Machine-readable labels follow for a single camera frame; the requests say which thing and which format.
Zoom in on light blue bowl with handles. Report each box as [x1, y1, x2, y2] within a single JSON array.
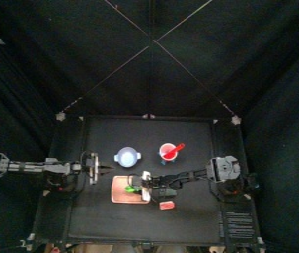
[[114, 146, 144, 169]]

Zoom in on pink salmon sushi piece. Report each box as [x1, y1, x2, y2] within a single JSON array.
[[158, 200, 177, 211]]

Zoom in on dark green sushi roll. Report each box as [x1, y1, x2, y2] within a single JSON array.
[[158, 187, 178, 199]]

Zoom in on red spoon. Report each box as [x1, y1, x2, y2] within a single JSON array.
[[162, 142, 186, 160]]

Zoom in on thin diagonal brace cord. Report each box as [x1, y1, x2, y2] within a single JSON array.
[[62, 0, 214, 113], [105, 0, 237, 117]]

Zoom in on green toy peas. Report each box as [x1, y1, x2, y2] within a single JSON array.
[[125, 185, 144, 194]]

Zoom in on red cup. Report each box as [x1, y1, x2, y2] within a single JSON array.
[[158, 142, 180, 162]]

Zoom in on pink wooden cutting board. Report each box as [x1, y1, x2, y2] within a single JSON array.
[[110, 175, 152, 205]]

